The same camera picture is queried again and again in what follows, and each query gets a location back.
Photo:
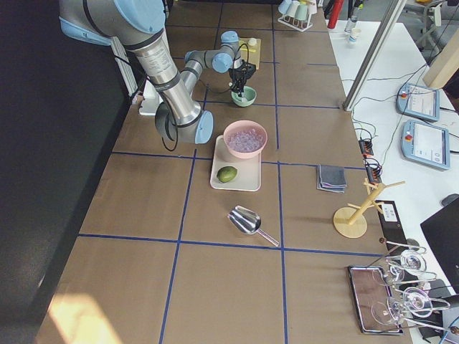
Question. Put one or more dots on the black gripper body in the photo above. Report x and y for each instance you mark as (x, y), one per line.
(237, 75)

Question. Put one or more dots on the mint green bowl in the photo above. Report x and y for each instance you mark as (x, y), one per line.
(246, 98)

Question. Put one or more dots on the pink bowl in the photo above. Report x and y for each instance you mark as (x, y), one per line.
(244, 125)

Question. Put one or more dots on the clear ice cubes pile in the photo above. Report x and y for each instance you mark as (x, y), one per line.
(246, 141)

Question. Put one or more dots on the metal ice scoop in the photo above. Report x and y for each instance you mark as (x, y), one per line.
(249, 222)

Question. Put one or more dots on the bamboo cutting board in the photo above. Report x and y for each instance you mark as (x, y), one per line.
(250, 50)

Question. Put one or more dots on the cup rack with cups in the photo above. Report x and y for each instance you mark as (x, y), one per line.
(297, 14)

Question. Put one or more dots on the green avocado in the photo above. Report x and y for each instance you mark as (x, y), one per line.
(227, 174)

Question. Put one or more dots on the cream rectangular tray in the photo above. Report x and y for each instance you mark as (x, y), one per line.
(249, 174)

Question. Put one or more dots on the paper cup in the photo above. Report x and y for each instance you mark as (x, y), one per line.
(353, 35)

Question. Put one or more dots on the grey folded cloth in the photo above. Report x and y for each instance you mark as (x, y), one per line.
(331, 178)

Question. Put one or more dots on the wooden mug tree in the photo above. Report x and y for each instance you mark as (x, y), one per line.
(349, 221)

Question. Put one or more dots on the upper teach pendant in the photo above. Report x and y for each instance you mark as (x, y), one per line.
(419, 102)

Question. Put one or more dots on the teach pendant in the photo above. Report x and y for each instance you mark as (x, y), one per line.
(419, 102)
(426, 144)

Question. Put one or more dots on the lower teach pendant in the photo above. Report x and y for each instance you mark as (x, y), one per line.
(426, 144)

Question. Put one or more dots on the metal serving tray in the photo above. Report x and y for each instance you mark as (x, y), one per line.
(368, 289)

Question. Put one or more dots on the upper clear glass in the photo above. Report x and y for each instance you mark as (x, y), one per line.
(408, 262)

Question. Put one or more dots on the clear glass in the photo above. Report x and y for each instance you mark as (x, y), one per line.
(412, 304)
(408, 262)

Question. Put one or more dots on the black laptop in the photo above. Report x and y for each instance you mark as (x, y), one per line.
(441, 233)

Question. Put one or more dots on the lower clear glass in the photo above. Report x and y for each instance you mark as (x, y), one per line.
(412, 304)

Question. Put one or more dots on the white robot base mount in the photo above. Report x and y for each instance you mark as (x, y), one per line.
(150, 100)

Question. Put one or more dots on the aluminium frame post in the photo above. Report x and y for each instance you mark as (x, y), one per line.
(382, 34)

